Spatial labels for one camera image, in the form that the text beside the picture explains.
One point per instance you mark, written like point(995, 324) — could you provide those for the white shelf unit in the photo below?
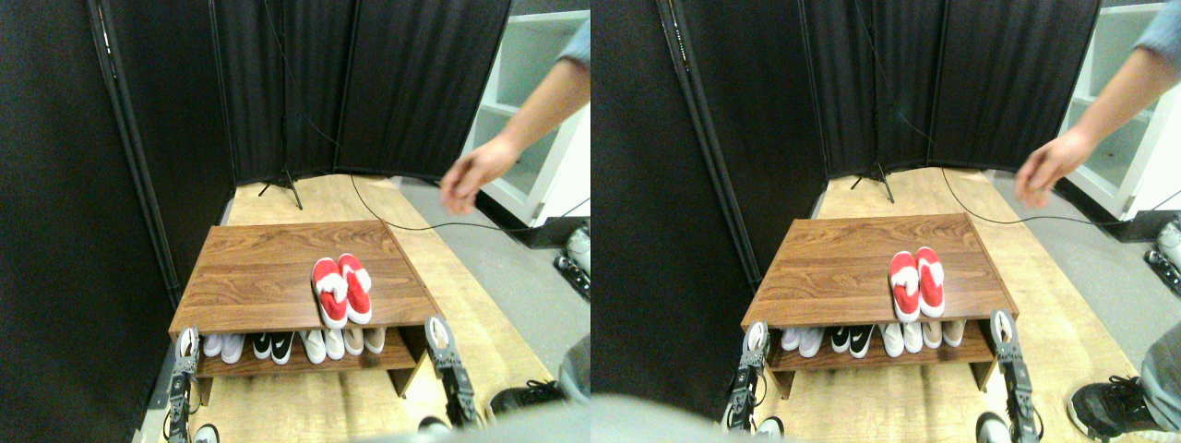
point(1126, 171)
point(554, 189)

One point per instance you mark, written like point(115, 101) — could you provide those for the grey machine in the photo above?
point(1170, 242)
point(577, 249)

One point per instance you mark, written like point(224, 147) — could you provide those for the brown shoe rack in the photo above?
point(258, 268)
point(830, 268)

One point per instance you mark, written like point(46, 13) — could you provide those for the person's legs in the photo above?
point(544, 392)
point(1121, 406)

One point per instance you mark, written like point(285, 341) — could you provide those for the black stand foot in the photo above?
point(287, 175)
point(877, 170)

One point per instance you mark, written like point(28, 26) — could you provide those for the person's hand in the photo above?
point(1052, 166)
point(475, 171)

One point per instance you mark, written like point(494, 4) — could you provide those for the black curtain pole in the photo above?
point(704, 148)
point(135, 148)

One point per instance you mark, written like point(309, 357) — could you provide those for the red shoe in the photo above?
point(905, 290)
point(357, 293)
point(330, 297)
point(931, 284)

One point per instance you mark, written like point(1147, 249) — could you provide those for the grey curtain foot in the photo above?
point(161, 392)

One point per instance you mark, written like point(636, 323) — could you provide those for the beige shoe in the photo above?
point(354, 341)
point(933, 334)
point(952, 332)
point(375, 340)

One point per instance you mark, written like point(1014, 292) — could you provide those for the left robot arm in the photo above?
point(177, 423)
point(743, 415)

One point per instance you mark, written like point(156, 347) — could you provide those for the white shoe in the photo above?
point(213, 344)
point(912, 338)
point(892, 340)
point(234, 347)
point(334, 345)
point(791, 339)
point(315, 347)
point(811, 341)

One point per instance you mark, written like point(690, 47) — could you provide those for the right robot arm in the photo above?
point(461, 406)
point(1019, 411)

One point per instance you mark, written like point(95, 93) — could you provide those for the black shoe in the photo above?
point(261, 344)
point(839, 338)
point(281, 348)
point(860, 341)

